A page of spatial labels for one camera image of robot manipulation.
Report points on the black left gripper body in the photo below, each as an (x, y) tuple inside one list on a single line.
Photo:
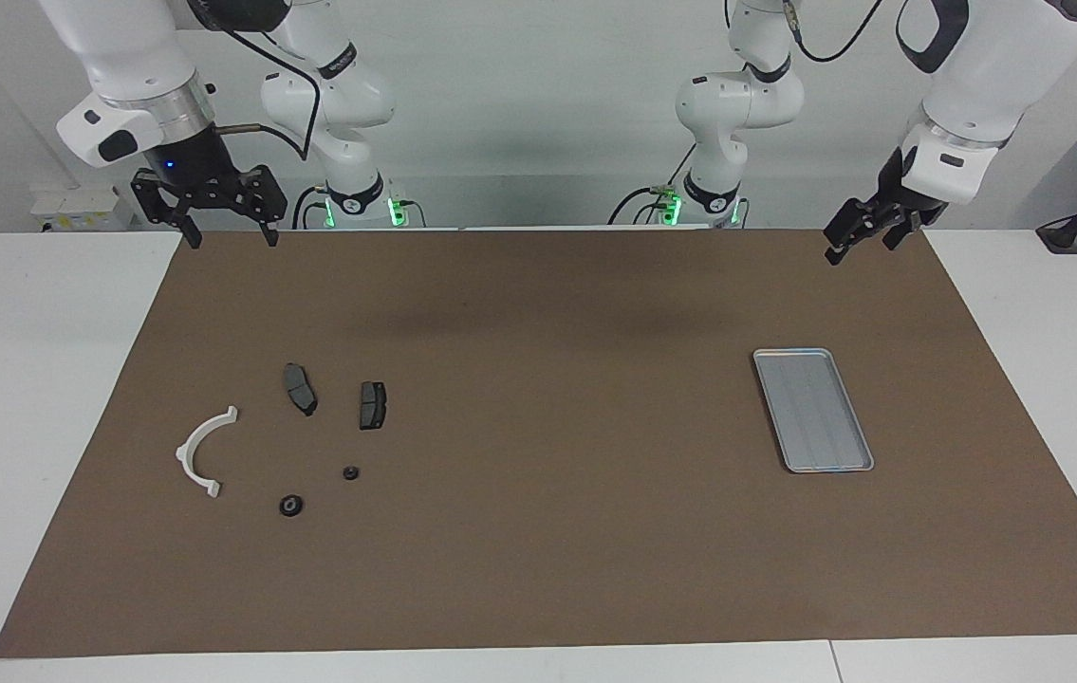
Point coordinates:
[(889, 211)]

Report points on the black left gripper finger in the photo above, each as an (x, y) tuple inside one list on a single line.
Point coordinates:
[(896, 235), (835, 252)]

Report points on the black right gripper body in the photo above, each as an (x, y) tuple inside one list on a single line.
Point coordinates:
[(187, 166)]

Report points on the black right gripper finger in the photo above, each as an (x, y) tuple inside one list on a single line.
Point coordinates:
[(269, 232), (192, 232)]

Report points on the large black bearing gear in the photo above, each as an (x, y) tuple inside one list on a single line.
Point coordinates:
[(290, 506)]

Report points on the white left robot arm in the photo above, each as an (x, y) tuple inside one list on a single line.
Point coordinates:
[(1003, 66)]

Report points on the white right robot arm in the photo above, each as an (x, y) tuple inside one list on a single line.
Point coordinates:
[(130, 57)]

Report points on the silver metal tray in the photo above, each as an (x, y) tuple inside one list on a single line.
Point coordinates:
[(813, 408)]

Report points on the white power strip box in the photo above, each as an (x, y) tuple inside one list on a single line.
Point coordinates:
[(83, 207)]

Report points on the long dark brake pad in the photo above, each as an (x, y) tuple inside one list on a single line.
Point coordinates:
[(299, 387)]

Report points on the short dark brake pad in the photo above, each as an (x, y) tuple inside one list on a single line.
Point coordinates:
[(372, 405)]

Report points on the brown table mat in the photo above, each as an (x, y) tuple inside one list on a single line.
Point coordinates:
[(538, 531)]

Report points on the white curved plastic bracket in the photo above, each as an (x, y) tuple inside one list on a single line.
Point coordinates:
[(182, 453)]

